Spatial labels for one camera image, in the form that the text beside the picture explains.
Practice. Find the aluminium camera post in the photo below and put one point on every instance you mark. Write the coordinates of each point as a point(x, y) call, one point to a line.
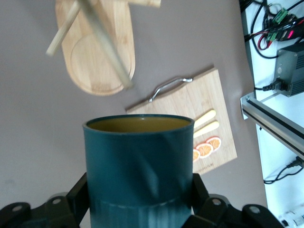
point(266, 114)

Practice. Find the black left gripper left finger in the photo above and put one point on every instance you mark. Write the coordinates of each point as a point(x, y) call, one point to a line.
point(71, 206)

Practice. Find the white side shelf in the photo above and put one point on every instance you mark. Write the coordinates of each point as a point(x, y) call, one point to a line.
point(275, 194)

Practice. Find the teal cup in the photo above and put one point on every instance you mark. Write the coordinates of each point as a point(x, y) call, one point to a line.
point(137, 166)

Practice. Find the white labelled device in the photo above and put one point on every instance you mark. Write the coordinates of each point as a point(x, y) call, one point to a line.
point(293, 218)

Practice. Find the green circuit board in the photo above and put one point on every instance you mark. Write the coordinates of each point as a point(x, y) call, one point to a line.
point(282, 15)

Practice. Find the wooden mug tree stand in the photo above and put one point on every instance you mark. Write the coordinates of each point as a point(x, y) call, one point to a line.
point(95, 69)

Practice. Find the small green terminal board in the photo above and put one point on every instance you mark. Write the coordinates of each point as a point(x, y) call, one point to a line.
point(272, 36)

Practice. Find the toy orange slice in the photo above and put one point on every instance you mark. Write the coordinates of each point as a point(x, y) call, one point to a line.
point(196, 155)
point(204, 150)
point(214, 143)

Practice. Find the black power supply box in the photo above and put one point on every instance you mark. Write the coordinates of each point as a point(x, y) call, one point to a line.
point(292, 69)

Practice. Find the yellow toy knife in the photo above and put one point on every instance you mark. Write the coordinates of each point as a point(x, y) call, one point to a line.
point(207, 128)

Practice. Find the black module with red light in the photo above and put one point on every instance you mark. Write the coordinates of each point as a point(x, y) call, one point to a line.
point(288, 34)

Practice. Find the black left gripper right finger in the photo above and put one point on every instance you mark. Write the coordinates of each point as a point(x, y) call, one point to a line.
point(213, 213)

